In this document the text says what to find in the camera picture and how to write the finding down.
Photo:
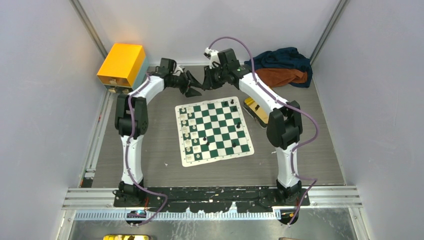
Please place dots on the aluminium wall rail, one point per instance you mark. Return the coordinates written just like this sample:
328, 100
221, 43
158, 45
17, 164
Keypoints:
87, 23
334, 18

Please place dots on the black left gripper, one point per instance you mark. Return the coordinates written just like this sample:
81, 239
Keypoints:
193, 82

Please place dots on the dark blue cloth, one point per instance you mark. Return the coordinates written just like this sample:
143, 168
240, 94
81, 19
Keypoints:
285, 58

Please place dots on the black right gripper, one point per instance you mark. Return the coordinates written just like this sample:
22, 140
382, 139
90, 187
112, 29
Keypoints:
208, 83

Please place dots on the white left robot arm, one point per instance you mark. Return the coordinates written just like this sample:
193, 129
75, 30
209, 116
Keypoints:
132, 121

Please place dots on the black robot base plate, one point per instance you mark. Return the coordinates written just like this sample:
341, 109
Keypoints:
208, 199

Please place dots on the orange brown cloth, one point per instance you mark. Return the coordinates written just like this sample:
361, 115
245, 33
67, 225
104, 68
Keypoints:
278, 77

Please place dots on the gold metal tin tray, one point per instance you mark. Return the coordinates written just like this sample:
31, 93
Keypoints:
256, 112

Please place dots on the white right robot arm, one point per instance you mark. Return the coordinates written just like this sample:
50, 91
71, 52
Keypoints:
284, 125

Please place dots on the green white chess mat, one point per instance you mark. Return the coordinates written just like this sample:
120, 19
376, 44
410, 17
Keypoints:
226, 132

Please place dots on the yellow teal drawer box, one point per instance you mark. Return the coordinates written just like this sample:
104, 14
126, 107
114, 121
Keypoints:
124, 68

